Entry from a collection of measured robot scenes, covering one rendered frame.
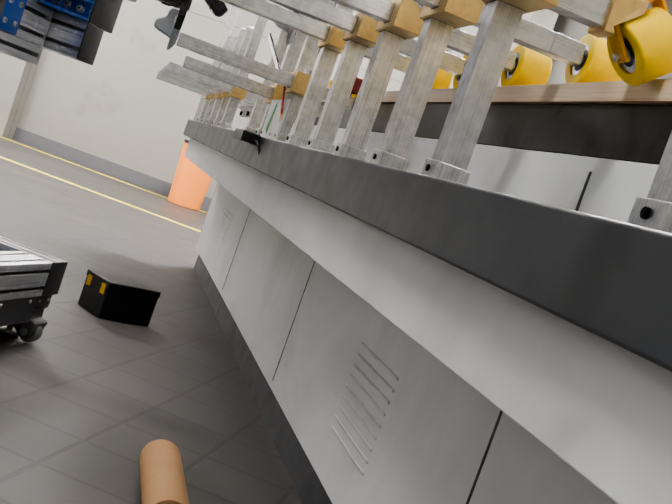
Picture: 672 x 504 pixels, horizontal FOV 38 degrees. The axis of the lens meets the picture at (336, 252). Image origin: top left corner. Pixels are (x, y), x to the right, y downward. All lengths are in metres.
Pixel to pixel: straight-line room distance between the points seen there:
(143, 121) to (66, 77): 0.88
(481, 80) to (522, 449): 0.45
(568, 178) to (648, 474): 0.74
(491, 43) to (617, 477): 0.63
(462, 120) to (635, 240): 0.52
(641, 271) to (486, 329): 0.30
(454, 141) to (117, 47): 8.54
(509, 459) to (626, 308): 0.63
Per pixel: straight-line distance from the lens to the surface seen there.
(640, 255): 0.68
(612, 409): 0.73
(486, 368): 0.92
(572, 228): 0.77
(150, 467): 1.84
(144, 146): 9.41
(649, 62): 1.20
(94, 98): 9.64
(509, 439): 1.29
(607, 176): 1.27
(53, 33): 2.44
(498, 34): 1.19
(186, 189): 8.63
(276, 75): 2.35
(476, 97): 1.18
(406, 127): 1.41
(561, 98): 1.45
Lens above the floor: 0.66
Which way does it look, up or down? 4 degrees down
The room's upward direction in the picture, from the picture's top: 20 degrees clockwise
